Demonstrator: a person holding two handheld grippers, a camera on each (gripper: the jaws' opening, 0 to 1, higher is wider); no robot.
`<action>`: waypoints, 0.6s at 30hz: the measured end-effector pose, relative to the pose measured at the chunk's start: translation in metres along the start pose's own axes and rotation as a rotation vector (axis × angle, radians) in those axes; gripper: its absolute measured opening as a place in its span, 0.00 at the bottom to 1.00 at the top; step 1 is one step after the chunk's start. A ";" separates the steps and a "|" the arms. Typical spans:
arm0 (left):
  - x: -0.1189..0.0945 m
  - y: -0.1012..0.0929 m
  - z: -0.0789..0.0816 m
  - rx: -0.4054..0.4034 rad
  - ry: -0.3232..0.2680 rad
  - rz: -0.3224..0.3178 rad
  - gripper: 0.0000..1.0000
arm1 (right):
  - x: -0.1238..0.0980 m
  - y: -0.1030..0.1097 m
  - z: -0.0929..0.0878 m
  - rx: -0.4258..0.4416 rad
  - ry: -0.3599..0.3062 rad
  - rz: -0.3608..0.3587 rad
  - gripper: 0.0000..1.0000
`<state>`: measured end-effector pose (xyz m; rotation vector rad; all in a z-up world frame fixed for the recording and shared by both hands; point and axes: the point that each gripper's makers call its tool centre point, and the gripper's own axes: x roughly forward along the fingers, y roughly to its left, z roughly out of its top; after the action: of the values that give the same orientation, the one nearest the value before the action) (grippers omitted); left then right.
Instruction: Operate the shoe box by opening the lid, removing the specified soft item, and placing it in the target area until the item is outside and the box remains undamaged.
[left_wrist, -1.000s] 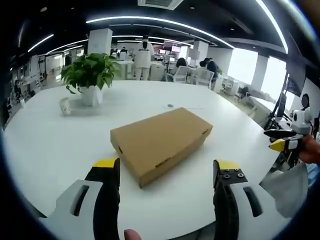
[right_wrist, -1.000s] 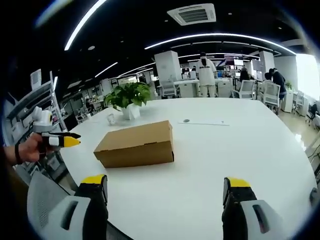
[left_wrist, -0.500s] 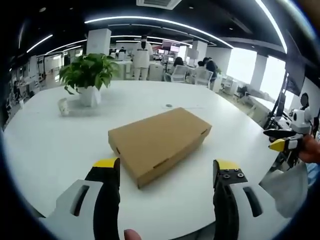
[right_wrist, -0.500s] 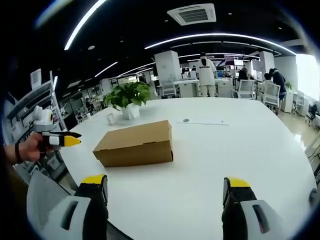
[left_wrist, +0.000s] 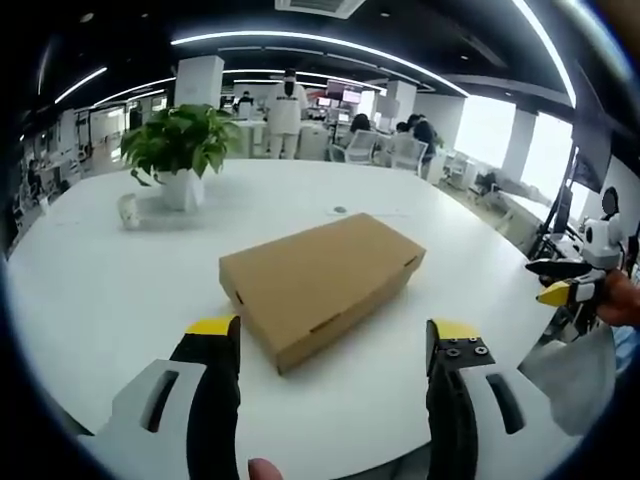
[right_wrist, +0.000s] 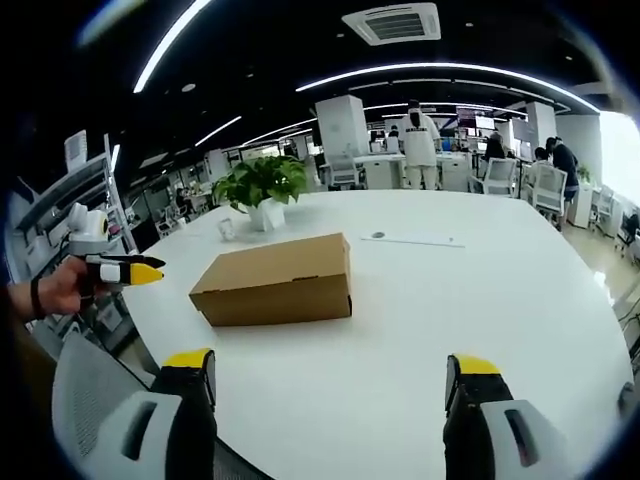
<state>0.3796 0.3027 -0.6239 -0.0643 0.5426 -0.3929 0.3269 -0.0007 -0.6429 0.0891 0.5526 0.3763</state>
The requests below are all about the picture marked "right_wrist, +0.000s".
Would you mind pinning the grey mesh office chair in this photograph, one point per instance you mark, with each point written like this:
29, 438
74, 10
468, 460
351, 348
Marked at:
95, 395

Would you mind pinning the white square pillar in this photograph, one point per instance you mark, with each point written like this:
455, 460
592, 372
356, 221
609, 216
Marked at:
340, 125
542, 125

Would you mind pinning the white office chair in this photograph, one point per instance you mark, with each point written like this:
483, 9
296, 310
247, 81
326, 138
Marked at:
547, 187
345, 170
497, 175

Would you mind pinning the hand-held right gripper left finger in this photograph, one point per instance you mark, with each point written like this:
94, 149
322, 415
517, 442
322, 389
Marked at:
165, 415

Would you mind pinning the ceiling air conditioner vent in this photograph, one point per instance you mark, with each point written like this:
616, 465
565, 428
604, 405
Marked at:
400, 22

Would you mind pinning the green potted plant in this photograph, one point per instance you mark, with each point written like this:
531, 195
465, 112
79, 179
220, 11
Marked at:
262, 180

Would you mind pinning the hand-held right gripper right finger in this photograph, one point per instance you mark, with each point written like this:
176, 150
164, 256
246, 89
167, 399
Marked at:
492, 420

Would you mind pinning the white plant pot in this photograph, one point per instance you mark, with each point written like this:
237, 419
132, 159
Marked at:
266, 214

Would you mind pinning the wall display screen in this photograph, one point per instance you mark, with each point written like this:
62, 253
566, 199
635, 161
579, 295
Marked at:
472, 119

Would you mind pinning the brown cardboard shoe box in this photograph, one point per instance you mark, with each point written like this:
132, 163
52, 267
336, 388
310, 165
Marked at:
275, 280

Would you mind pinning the curved ceiling light strip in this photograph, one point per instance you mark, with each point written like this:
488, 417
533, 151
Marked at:
165, 45
440, 67

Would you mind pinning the small clear glass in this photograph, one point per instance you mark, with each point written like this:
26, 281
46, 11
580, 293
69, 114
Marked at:
226, 229

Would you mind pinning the person's left hand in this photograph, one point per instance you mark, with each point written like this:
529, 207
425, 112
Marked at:
60, 290

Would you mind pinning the white paper sheet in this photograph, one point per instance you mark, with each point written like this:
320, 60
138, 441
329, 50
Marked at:
415, 238

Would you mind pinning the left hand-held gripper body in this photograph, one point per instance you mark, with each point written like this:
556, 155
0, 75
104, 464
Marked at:
89, 229

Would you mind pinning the white metal shelf rack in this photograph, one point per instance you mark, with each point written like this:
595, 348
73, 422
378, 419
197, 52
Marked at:
75, 210

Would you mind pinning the black wristband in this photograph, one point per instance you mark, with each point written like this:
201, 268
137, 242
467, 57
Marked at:
36, 298

